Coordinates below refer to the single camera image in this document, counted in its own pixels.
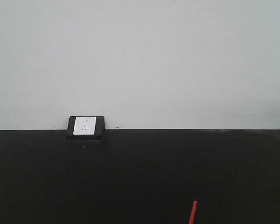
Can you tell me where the red stirring rod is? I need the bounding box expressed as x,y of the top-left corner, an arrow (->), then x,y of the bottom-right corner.
189,200 -> 197,224

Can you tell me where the black socket mounting box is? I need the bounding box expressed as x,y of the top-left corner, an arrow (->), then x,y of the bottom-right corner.
66,116 -> 105,141

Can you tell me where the white wall power socket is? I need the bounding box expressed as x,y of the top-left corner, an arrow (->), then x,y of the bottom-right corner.
73,116 -> 96,135

